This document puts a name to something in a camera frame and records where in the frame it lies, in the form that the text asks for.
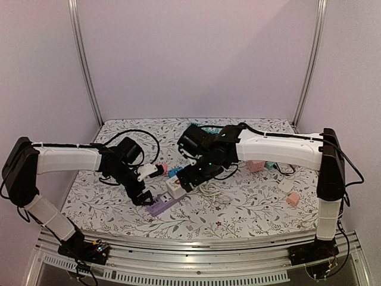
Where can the white tiger plug adapter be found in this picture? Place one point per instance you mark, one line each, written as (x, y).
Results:
(174, 188)

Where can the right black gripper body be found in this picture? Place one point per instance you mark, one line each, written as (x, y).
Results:
(194, 181)

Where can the salmon small cube adapter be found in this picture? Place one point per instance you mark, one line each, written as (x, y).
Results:
(293, 199)

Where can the purple power strip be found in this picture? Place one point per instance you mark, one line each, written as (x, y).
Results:
(162, 203)

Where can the pink cube socket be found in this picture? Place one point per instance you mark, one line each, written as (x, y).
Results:
(255, 166)

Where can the aluminium front rail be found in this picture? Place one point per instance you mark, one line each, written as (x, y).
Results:
(242, 261)

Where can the blue flat plug adapter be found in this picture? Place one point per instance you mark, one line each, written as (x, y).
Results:
(173, 172)

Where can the teal small adapter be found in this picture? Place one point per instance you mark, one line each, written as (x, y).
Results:
(269, 164)

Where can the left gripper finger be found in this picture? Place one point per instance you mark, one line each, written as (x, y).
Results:
(148, 198)
(141, 200)

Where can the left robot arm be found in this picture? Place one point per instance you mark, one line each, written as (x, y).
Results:
(28, 160)

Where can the pink flat plug adapter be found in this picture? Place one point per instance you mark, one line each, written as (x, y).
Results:
(162, 169)

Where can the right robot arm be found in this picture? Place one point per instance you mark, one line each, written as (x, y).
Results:
(213, 153)

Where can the right aluminium frame post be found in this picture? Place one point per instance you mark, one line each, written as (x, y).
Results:
(317, 35)

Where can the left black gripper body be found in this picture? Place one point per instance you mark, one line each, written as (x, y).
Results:
(131, 190)

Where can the aluminium frame post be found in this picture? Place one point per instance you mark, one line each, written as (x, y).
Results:
(317, 35)
(83, 61)

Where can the teal power strip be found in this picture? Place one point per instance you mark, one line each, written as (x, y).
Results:
(212, 129)

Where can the left aluminium frame post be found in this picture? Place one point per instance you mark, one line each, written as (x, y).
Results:
(83, 61)

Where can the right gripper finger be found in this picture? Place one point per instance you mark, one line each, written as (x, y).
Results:
(189, 187)
(182, 181)

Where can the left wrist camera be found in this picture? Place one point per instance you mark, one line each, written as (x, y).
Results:
(147, 170)

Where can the floral table mat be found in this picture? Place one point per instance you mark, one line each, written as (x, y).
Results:
(235, 205)

